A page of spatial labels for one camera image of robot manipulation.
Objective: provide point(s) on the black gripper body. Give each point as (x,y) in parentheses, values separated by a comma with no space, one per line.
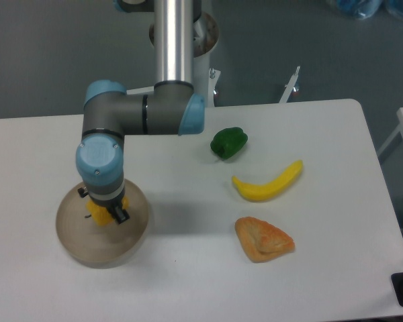
(112,205)

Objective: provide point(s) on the yellow bell pepper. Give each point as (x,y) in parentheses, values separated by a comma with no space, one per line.
(99,214)

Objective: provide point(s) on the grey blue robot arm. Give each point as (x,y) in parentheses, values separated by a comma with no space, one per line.
(111,114)

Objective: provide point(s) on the beige round plate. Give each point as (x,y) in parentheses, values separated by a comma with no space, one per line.
(96,246)

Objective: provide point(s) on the green bell pepper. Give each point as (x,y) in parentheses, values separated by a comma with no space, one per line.
(228,142)

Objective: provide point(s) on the yellow banana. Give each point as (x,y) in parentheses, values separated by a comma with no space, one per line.
(264,192)

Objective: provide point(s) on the golden triangular pastry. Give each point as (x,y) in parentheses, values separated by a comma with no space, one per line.
(262,241)

